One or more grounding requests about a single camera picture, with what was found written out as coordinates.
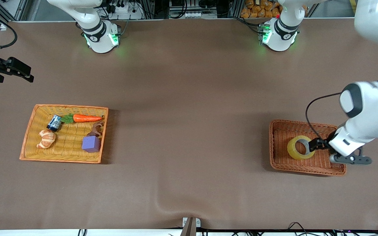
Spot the long white power strip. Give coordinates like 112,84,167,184
183,11,214,19

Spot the brown table cover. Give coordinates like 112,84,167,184
0,18,378,230

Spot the brown toy pretzel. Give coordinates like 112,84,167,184
87,122,105,137

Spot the small blue can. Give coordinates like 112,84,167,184
46,114,62,132

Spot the white power strip with plugs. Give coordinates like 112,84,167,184
107,0,144,20

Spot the toy croissant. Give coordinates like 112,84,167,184
36,129,56,149

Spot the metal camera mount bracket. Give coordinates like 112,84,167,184
180,217,201,236

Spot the orange toy carrot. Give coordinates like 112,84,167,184
60,113,103,124

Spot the yellow tape roll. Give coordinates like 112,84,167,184
287,135,316,161

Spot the brown wicker basket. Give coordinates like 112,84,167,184
269,119,347,177

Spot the pile of orange bread rolls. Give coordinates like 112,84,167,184
240,0,308,19

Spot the purple cube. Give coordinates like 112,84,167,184
82,136,101,153

